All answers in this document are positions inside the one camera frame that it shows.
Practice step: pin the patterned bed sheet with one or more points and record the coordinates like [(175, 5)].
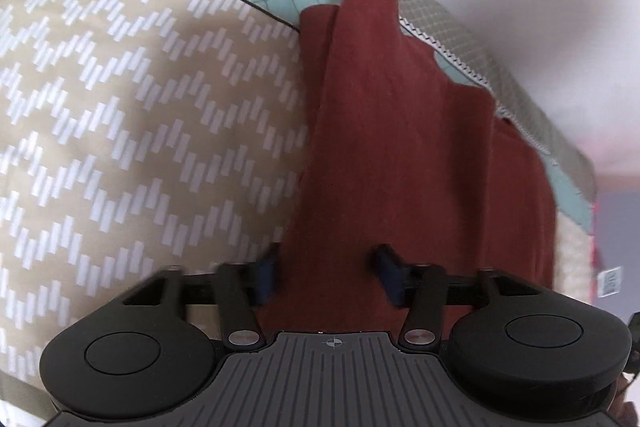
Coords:
[(125, 107)]

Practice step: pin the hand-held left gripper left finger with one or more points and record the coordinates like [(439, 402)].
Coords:
[(265, 279)]

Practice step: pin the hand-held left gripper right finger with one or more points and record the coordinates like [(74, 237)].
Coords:
[(392, 279)]

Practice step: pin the white sheet tag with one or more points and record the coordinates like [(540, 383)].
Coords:
[(610, 282)]

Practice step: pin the maroon long-sleeved sweater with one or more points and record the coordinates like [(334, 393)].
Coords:
[(400, 157)]

